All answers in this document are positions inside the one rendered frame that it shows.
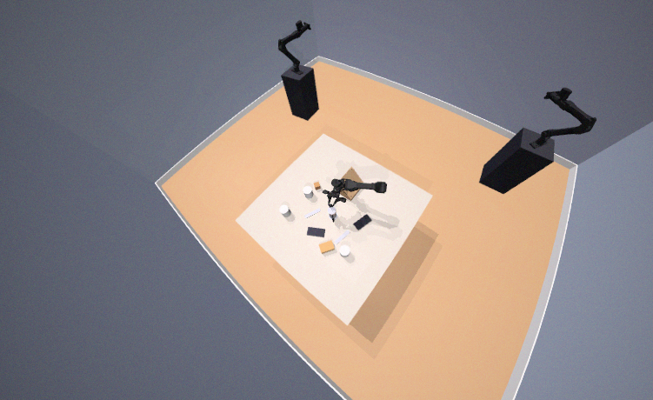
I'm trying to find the glass french press with black handle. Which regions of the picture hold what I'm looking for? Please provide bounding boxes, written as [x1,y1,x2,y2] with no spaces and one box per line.
[328,204,337,223]

